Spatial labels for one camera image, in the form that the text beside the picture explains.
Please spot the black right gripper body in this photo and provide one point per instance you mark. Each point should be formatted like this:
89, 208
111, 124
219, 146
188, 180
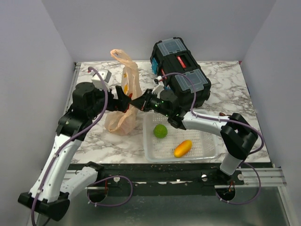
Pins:
152, 103

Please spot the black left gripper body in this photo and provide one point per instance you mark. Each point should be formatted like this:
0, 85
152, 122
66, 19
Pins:
112, 102

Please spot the green fake lime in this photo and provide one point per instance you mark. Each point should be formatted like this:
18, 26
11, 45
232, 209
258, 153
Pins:
160, 131

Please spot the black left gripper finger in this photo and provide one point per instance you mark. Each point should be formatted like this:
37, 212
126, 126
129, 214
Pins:
123, 108
123, 99

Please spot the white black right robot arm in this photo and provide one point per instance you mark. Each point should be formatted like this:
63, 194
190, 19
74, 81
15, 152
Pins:
238, 136

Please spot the orange yellow fake mango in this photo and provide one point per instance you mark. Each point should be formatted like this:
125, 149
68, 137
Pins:
183, 148

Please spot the white plastic basket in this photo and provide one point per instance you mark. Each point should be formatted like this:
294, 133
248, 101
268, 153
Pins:
204, 145

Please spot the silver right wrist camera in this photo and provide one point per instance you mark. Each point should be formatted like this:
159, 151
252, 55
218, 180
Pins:
160, 86

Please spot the translucent orange plastic bag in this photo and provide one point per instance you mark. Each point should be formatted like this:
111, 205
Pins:
119, 123

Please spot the black plastic toolbox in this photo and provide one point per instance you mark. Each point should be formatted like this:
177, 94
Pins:
172, 56

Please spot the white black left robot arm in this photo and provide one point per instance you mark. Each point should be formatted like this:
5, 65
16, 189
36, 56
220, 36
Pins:
50, 196

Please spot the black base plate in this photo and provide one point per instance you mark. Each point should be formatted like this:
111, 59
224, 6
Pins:
127, 180

